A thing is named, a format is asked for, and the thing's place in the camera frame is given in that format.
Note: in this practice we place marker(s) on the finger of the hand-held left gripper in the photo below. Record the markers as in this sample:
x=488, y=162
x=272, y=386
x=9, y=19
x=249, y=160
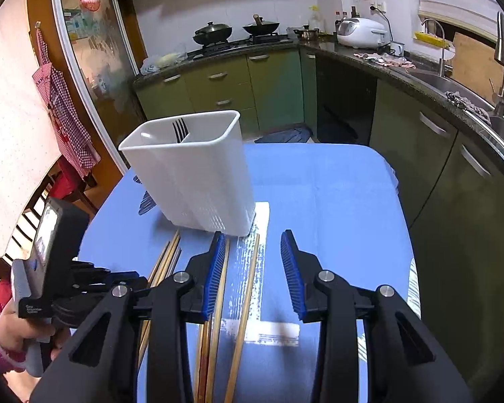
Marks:
x=134, y=283
x=90, y=269

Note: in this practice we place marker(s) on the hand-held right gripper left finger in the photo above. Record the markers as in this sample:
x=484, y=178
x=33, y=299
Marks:
x=213, y=279

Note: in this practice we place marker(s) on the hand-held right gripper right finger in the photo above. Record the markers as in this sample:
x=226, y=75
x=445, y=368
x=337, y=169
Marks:
x=292, y=279

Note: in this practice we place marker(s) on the pile of wooden chopsticks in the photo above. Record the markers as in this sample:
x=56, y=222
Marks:
x=243, y=315

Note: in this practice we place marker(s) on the white plastic utensil holder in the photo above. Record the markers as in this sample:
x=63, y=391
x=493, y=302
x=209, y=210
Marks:
x=201, y=176

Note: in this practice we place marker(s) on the person's left hand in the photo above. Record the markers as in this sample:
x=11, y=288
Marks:
x=6, y=323

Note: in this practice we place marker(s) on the wooden chair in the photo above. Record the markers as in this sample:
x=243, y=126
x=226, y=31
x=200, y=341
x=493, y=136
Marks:
x=67, y=184

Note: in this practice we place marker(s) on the blue striped oven mitt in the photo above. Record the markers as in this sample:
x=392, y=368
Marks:
x=147, y=205

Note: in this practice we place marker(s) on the blue tablecloth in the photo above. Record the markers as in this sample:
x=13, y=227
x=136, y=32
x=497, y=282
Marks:
x=327, y=193

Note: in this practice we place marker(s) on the red checkered apron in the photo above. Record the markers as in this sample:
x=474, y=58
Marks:
x=67, y=117

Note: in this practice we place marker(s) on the blue floor mat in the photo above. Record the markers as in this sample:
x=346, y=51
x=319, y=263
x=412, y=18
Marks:
x=283, y=134

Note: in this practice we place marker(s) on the black fork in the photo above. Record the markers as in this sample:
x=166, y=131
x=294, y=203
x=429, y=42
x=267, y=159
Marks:
x=179, y=130

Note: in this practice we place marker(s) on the green sink base cabinet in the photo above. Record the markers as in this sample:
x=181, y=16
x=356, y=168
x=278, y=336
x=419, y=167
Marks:
x=445, y=184

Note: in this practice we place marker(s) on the glass sliding door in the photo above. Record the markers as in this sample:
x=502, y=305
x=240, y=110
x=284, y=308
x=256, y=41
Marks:
x=96, y=50

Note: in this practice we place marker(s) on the green stove base cabinet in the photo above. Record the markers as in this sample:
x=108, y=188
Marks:
x=273, y=88

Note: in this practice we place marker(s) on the plastic bag with food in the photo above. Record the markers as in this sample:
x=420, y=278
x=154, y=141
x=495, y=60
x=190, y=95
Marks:
x=166, y=61

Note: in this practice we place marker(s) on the black gas stove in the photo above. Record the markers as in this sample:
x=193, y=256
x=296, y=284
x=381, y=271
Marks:
x=243, y=44

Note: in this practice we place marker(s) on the pink patterned cloth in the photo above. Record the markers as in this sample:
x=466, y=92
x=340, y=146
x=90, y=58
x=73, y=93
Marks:
x=386, y=59

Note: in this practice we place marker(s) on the small steel pot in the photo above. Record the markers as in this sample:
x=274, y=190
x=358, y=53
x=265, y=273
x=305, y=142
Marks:
x=306, y=34

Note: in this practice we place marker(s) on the grey rag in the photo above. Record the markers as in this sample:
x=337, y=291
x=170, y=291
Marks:
x=466, y=105

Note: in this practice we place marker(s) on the steel double sink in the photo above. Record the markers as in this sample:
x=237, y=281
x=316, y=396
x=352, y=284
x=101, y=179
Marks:
x=441, y=82

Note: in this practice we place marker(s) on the black wok with lid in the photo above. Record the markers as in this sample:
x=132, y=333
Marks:
x=212, y=31

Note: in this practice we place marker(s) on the white mug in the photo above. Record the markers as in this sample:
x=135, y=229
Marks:
x=397, y=49

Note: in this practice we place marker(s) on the white rice cooker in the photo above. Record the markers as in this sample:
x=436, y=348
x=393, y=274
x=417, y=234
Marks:
x=359, y=31

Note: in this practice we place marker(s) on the cooking oil bottle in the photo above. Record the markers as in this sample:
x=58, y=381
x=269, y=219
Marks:
x=316, y=19

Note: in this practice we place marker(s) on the group of sauce bottles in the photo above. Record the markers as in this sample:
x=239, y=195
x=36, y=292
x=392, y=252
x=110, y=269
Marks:
x=344, y=16

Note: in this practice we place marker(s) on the curved steel faucet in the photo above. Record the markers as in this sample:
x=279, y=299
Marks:
x=442, y=50

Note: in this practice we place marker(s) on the yellow sponge rack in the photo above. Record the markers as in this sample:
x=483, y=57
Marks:
x=428, y=38

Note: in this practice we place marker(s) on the wooden cutting board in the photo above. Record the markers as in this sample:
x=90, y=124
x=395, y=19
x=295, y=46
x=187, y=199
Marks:
x=474, y=63

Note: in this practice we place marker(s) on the tall steel faucet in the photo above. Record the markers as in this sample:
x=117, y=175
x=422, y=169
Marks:
x=503, y=58

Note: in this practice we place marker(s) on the wall power outlet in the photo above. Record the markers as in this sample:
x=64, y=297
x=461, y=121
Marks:
x=378, y=7

